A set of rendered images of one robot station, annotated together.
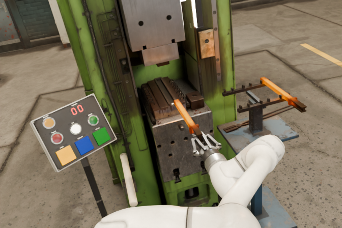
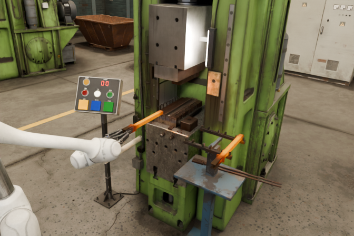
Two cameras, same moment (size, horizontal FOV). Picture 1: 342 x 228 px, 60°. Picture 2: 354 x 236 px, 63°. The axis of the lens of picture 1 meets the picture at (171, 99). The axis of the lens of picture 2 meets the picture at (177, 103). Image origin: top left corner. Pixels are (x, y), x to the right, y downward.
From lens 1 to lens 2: 136 cm
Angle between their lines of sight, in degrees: 38
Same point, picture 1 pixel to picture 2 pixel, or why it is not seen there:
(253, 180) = (48, 139)
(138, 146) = not seen: hidden behind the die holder
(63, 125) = (92, 87)
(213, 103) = (211, 137)
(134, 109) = (154, 107)
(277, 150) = (104, 149)
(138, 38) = (154, 55)
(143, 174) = not seen: hidden behind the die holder
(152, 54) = (160, 70)
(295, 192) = not seen: outside the picture
